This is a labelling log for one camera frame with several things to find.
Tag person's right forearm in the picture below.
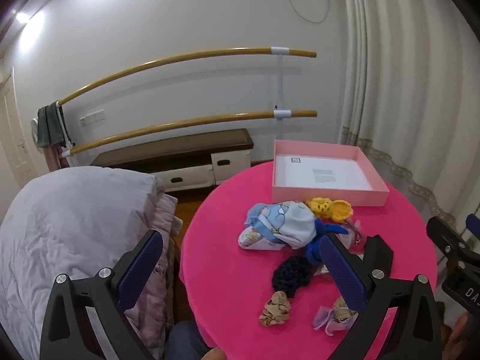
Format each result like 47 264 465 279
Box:
445 312 470 360

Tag white wall socket panel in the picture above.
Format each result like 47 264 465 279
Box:
79 110 105 126

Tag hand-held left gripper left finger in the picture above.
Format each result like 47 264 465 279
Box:
39 230 164 360

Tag dark top white cabinet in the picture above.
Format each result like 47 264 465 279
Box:
91 128 254 193

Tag pale pink quilt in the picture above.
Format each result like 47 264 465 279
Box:
125 184 182 360

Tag pink cardboard box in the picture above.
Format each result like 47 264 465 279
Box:
271 139 391 208

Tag beige scrunchie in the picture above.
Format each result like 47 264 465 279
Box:
258 291 292 327

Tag blue knit piece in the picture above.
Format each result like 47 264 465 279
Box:
304 218 349 268

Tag white cartoon print sock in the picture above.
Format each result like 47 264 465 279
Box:
238 228 286 251

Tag short wooden barre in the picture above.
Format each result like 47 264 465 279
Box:
68 110 318 156

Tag light blue terry sock roll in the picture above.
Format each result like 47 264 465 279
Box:
250 200 319 250

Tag black knitted sock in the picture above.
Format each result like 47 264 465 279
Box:
271 256 311 290

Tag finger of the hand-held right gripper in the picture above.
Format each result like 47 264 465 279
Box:
466 213 480 238

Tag white barre stand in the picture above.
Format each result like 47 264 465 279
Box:
271 46 292 140

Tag person's leg in jeans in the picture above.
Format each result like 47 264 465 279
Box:
167 320 216 360

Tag cream curtain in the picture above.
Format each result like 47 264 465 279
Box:
339 0 480 229

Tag grey hanging clothes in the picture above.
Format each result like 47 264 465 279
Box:
37 101 70 149

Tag yellow crochet piece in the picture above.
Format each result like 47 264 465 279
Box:
305 197 354 221

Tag round pink table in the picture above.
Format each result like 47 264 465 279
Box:
179 161 439 360

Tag white door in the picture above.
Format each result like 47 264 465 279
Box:
0 73 34 192

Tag black pouch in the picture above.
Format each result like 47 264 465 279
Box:
364 234 395 271

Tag clear pouch with pink tie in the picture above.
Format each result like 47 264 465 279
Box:
345 220 364 253

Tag white duvet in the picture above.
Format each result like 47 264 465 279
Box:
0 166 160 346

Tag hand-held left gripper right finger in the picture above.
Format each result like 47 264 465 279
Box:
320 233 443 360

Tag long wooden barre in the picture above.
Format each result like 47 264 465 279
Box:
57 47 317 106

